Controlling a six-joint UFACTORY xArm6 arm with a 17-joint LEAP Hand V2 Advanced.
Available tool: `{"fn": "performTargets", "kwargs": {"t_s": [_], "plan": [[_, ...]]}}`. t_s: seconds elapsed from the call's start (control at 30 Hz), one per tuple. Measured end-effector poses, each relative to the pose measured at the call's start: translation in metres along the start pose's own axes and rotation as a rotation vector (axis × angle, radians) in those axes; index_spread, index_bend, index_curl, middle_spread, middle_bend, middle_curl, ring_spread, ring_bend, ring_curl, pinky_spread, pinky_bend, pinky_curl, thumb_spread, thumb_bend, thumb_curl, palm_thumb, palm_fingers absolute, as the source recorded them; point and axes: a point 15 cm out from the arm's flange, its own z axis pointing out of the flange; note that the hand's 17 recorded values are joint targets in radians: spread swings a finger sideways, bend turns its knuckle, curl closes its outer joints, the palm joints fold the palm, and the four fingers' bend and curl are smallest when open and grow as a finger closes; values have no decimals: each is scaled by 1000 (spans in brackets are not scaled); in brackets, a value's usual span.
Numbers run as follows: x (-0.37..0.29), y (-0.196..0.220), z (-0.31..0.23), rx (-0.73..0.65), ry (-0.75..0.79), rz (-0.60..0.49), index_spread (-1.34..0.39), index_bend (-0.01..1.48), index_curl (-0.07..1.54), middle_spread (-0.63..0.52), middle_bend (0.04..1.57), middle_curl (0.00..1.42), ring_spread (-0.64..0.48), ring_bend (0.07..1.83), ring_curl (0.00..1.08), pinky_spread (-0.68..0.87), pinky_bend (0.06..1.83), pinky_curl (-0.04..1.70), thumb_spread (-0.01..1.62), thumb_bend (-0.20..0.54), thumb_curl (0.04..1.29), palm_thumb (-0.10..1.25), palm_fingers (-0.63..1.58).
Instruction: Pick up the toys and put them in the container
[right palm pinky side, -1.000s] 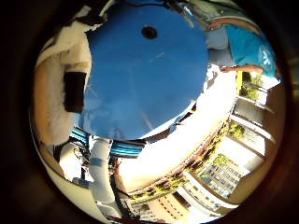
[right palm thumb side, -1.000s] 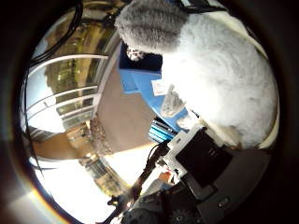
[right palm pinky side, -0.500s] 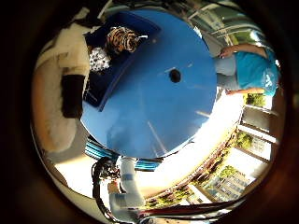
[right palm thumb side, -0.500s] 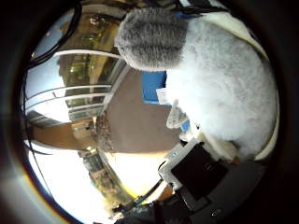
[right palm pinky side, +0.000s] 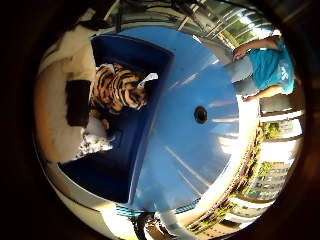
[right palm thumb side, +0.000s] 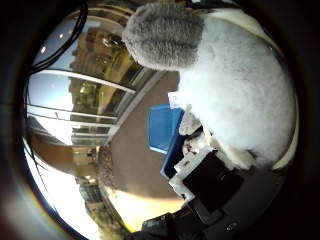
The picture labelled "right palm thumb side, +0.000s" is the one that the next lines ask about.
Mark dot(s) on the dark blue plastic container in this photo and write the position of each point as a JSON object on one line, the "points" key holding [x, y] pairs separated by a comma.
{"points": [[163, 130]]}

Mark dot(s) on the white grey plush toy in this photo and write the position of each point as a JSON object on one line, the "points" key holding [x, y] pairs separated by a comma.
{"points": [[233, 86]]}

